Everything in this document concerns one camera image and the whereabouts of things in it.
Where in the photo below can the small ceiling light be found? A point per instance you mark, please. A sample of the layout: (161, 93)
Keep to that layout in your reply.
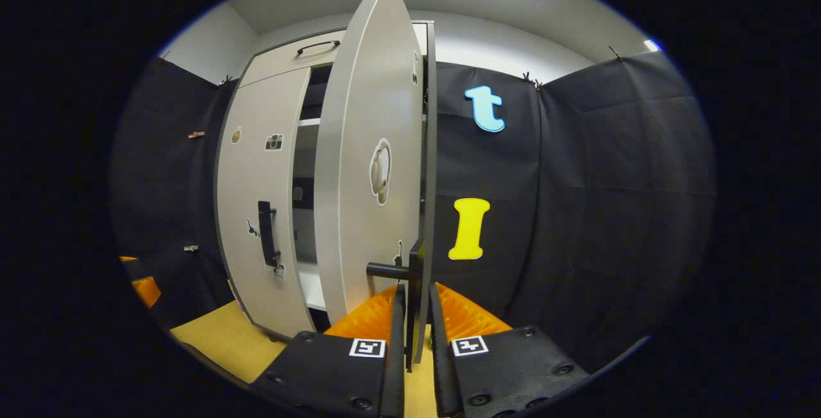
(653, 45)

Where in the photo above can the grey cabinet drawer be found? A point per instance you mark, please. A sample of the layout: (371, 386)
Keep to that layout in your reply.
(282, 65)

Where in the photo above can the grey cabinet door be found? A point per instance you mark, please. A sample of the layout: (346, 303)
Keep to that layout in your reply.
(359, 117)
(256, 174)

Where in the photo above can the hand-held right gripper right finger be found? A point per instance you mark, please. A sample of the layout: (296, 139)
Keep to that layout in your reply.
(513, 367)

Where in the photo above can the grey double-door shoe cabinet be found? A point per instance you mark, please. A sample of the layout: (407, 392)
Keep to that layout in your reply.
(308, 283)

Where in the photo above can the black backdrop cloth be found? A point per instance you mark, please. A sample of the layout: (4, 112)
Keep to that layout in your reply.
(609, 181)

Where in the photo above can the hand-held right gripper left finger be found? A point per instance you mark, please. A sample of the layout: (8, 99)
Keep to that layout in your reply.
(321, 373)

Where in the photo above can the black cloth clip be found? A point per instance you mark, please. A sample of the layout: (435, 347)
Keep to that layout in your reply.
(531, 81)
(165, 57)
(615, 53)
(226, 81)

